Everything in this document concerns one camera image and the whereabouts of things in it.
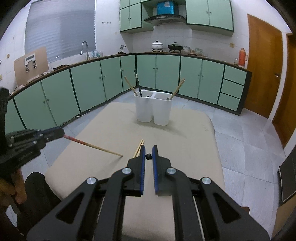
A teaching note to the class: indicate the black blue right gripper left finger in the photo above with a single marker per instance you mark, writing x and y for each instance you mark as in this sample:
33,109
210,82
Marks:
95,209

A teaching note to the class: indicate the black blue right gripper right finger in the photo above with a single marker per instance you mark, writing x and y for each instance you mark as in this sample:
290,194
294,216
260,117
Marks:
202,210

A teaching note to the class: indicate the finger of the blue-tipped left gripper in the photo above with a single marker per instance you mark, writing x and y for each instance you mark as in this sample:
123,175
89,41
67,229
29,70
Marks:
52,134

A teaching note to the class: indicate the red-ended chopstick one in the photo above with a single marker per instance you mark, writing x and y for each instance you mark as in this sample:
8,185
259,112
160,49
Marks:
91,145

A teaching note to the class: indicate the red-ended chopstick two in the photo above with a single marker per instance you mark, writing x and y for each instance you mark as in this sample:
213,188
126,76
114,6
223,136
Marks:
137,152

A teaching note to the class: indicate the black metal spoon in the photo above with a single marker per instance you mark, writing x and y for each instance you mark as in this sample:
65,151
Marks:
137,82

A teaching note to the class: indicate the wooden chopstick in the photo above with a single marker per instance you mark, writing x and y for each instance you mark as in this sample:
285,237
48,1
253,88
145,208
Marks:
176,91
130,86

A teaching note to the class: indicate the green lower kitchen cabinets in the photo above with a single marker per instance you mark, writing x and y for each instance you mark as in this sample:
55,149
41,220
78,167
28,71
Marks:
63,94

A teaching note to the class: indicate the person's left hand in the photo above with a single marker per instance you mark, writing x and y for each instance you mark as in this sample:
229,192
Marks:
15,188

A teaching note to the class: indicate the cardboard sheet with packaging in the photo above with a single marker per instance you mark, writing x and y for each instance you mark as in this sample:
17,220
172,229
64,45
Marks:
30,66

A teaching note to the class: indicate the black framed board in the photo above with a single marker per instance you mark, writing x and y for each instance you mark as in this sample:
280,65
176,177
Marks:
286,174

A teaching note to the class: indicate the white double utensil holder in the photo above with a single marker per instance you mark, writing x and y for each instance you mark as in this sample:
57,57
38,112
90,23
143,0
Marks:
153,106

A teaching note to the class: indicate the window blind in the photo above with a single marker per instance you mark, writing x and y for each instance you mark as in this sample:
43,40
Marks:
60,27

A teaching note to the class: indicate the wooden door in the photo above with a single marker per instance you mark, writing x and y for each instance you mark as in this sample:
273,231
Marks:
284,120
265,62

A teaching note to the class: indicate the white cooking pot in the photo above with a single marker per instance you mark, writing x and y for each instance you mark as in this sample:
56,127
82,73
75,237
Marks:
157,46

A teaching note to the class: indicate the black wok pan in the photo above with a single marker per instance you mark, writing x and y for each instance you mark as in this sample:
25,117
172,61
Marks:
175,48

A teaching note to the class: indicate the range hood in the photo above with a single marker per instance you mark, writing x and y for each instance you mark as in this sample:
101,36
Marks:
165,19

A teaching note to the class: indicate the orange thermos flask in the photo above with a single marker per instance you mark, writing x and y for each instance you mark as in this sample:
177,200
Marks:
243,57

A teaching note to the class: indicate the blue box on hood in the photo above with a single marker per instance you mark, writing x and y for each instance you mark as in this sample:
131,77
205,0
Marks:
167,7

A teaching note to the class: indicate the green upper cabinets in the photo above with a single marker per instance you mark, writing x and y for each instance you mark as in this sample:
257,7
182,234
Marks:
203,15

